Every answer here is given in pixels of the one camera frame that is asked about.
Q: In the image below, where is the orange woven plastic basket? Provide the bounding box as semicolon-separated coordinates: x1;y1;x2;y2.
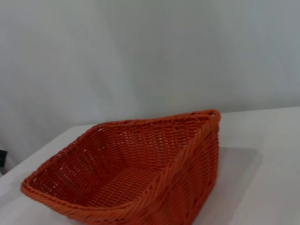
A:
20;109;222;225

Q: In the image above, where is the dark background object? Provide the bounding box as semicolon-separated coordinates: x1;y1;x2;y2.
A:
0;150;8;167

